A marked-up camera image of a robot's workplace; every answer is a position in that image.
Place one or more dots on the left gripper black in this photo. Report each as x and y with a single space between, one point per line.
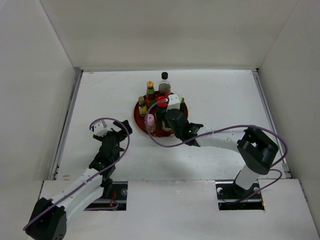
122 134

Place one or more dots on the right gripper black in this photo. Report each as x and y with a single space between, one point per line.
181 109

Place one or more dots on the grey lid salt grinder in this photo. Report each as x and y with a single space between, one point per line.
165 126

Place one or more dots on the red lid sauce jar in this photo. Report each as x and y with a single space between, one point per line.
161 102

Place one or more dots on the pink lid spice shaker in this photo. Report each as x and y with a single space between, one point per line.
150 123

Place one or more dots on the tall dark vinegar bottle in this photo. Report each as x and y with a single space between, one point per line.
164 87

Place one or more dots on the green label chili sauce bottle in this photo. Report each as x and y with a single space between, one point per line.
150 94

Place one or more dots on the yellow label small bottle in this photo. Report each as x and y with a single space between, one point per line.
142 107

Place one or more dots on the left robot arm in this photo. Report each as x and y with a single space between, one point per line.
50 217

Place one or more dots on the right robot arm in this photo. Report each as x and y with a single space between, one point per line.
257 150

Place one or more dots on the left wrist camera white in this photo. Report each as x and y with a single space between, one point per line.
100 128

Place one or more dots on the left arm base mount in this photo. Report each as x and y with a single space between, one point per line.
114 198

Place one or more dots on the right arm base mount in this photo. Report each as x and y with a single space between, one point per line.
231 197

